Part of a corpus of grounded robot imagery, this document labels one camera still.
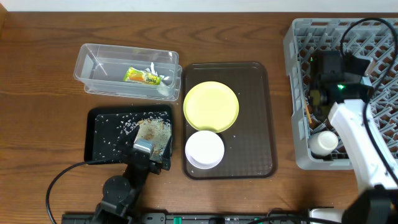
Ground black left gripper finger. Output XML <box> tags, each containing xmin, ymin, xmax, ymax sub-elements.
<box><xmin>162</xmin><ymin>136</ymin><xmax>173</xmax><ymax>170</ymax></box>
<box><xmin>115</xmin><ymin>125</ymin><xmax>140</xmax><ymax>156</ymax></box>

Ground wooden chopstick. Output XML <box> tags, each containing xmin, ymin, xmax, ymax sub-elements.
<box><xmin>305</xmin><ymin>103</ymin><xmax>312</xmax><ymax>124</ymax></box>

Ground rice and food scraps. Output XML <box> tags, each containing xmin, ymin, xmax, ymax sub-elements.
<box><xmin>93</xmin><ymin>111</ymin><xmax>172</xmax><ymax>156</ymax></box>

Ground white bowl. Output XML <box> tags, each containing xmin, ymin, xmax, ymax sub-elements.
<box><xmin>185</xmin><ymin>131</ymin><xmax>224</xmax><ymax>169</ymax></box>

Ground white paper cup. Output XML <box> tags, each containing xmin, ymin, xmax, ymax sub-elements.
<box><xmin>308</xmin><ymin>131</ymin><xmax>338</xmax><ymax>156</ymax></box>

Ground white tissue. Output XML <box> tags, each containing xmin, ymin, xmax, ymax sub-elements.
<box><xmin>146</xmin><ymin>61</ymin><xmax>171</xmax><ymax>96</ymax></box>

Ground green orange snack wrapper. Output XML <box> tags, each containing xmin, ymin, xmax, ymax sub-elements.
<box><xmin>123</xmin><ymin>67</ymin><xmax>162</xmax><ymax>85</ymax></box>

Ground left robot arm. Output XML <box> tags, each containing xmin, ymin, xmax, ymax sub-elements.
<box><xmin>89</xmin><ymin>126</ymin><xmax>172</xmax><ymax>224</ymax></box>

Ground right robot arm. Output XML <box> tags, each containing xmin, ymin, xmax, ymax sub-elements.
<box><xmin>308</xmin><ymin>50</ymin><xmax>397</xmax><ymax>224</ymax></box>

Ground grey dishwasher rack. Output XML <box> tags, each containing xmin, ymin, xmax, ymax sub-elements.
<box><xmin>283</xmin><ymin>18</ymin><xmax>397</xmax><ymax>170</ymax></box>

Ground black plastic bin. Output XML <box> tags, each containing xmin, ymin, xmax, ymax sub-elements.
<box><xmin>84</xmin><ymin>105</ymin><xmax>173</xmax><ymax>161</ymax></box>

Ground yellow round plate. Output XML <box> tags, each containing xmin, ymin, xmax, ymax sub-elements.
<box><xmin>183</xmin><ymin>82</ymin><xmax>239</xmax><ymax>133</ymax></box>

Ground clear plastic bin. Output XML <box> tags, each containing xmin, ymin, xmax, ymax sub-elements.
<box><xmin>73</xmin><ymin>44</ymin><xmax>182</xmax><ymax>101</ymax></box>

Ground dark brown serving tray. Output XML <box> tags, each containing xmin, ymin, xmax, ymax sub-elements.
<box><xmin>182</xmin><ymin>62</ymin><xmax>277</xmax><ymax>180</ymax></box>

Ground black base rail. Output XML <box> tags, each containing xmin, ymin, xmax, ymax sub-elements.
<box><xmin>60</xmin><ymin>213</ymin><xmax>309</xmax><ymax>224</ymax></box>

